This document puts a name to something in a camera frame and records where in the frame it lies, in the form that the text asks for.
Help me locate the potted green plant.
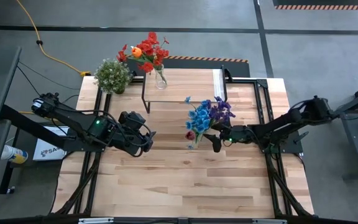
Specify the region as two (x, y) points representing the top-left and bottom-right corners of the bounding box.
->
(93, 58), (133, 95)

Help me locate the wooden shelf with black frame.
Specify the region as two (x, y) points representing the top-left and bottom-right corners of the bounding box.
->
(140, 64), (229, 115)

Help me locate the black aluminium rig frame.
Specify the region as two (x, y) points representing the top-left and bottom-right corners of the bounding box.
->
(50, 76), (315, 224)

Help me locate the black mat with hazard stripe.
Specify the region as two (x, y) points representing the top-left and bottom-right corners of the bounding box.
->
(119, 54), (250, 78)
(272, 0), (358, 11)

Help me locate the blue artificial flower bunch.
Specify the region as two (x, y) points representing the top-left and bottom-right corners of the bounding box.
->
(183, 95), (213, 150)

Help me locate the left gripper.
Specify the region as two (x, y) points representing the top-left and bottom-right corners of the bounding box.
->
(109, 119), (157, 158)

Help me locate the purple artificial flower bunch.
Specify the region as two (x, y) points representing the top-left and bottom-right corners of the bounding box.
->
(209, 96), (237, 125)

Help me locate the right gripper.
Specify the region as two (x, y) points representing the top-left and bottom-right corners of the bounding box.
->
(203, 123), (251, 153)

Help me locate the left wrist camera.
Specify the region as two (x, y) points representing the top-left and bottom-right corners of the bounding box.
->
(118, 111), (147, 130)

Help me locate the clear glass vase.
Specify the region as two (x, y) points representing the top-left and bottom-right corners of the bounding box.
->
(193, 129), (209, 147)
(154, 65), (168, 90)

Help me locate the red artificial flower bunch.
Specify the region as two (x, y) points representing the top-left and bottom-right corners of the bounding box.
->
(140, 31), (170, 85)
(116, 44), (157, 85)

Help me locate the white and yellow spray can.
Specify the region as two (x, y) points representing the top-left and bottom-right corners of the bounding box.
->
(0, 144), (29, 165)

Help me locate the black diagonal support beam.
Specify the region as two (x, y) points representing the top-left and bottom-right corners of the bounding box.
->
(0, 104), (71, 150)

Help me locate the black metal table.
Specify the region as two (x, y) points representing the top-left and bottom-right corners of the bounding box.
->
(321, 77), (358, 181)

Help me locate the white printed box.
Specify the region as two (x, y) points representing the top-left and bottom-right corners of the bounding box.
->
(32, 126), (70, 162)

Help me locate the orange artificial tulip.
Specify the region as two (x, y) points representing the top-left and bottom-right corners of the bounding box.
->
(130, 45), (167, 85)

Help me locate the yellow cable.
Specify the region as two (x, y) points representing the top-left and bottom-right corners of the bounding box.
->
(19, 110), (55, 121)
(16, 0), (91, 77)

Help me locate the silver metal bracket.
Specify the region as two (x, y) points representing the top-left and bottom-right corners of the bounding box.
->
(252, 218), (288, 224)
(78, 217), (114, 224)

